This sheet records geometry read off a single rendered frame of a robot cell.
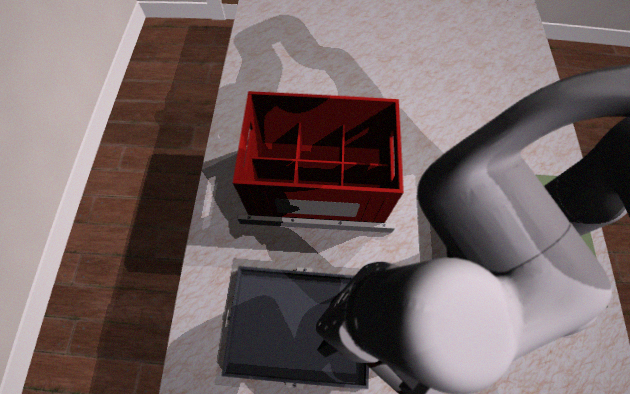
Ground red crate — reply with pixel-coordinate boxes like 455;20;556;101
233;91;402;223

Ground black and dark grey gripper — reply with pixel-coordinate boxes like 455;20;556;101
316;262;400;363

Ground brown glass bottle with white label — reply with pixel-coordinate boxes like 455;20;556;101
365;360;404;394

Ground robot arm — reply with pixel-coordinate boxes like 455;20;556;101
346;64;630;394

